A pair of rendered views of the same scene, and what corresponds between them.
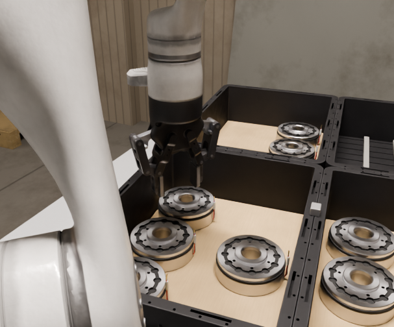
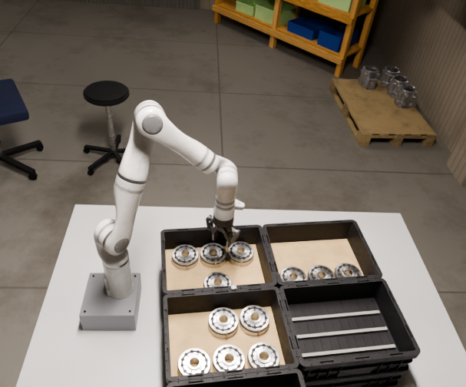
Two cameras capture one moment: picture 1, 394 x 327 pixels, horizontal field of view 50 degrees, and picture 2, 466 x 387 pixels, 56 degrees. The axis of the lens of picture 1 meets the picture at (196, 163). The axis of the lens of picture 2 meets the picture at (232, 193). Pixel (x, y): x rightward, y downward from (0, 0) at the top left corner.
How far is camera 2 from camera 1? 1.28 m
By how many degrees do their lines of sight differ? 49
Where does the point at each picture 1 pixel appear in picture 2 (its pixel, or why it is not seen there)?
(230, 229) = (239, 273)
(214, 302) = (195, 282)
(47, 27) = (120, 201)
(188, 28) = (220, 200)
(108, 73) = not seen: outside the picture
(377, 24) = not seen: outside the picture
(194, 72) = (221, 213)
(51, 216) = (238, 214)
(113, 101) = (461, 157)
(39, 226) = not seen: hidden behind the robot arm
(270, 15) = not seen: outside the picture
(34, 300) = (103, 233)
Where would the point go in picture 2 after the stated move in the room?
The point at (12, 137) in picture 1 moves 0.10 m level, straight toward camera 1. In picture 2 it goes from (364, 138) to (359, 143)
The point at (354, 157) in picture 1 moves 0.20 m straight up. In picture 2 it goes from (347, 309) to (361, 276)
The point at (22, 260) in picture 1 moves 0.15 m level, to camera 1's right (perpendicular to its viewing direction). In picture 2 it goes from (108, 226) to (123, 259)
